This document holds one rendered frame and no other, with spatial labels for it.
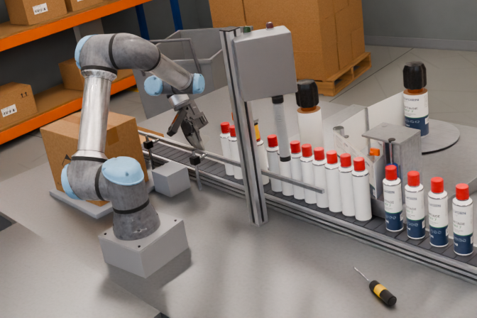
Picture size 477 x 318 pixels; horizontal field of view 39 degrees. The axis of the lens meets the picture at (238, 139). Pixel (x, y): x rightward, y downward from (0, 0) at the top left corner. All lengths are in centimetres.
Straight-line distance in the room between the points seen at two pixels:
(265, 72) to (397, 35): 502
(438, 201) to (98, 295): 102
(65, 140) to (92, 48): 49
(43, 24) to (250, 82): 420
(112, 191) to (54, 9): 425
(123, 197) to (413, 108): 114
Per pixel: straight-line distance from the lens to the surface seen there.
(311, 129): 251
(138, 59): 218
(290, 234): 220
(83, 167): 214
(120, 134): 256
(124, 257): 215
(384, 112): 258
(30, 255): 243
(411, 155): 206
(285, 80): 204
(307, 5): 562
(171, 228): 214
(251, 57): 200
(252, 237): 221
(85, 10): 634
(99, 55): 220
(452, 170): 242
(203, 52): 530
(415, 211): 198
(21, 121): 603
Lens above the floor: 196
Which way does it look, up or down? 22 degrees down
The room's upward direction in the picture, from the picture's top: 9 degrees counter-clockwise
